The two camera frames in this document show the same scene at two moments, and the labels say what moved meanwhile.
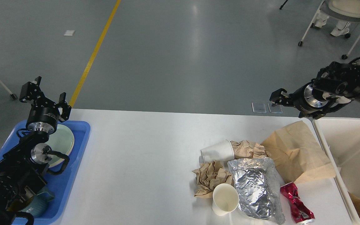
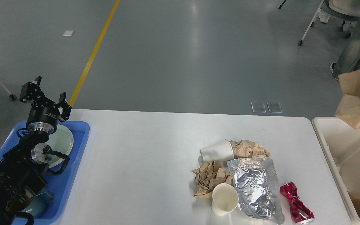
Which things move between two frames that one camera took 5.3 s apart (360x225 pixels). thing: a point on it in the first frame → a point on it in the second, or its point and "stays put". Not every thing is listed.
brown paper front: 208,176 stays put
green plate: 62,139 stays put
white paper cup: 225,199 stays put
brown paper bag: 298,156 → 354,109
